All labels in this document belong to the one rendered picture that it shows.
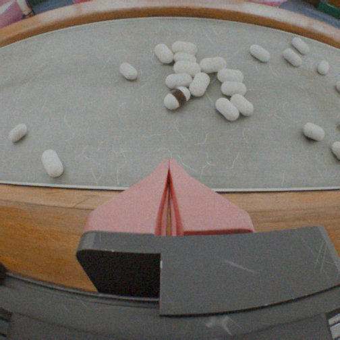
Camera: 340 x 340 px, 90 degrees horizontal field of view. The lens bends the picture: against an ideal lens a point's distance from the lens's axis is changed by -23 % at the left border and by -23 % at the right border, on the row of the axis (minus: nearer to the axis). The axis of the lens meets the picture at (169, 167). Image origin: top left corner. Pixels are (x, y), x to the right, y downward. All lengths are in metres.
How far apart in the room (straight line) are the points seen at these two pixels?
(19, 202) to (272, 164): 0.31
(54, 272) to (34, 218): 0.06
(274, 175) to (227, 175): 0.06
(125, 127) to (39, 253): 0.18
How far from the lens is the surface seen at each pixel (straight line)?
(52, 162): 0.27
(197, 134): 0.27
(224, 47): 0.36
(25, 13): 0.55
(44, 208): 0.26
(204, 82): 0.28
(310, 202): 0.28
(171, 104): 0.26
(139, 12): 0.41
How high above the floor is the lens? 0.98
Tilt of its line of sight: 75 degrees down
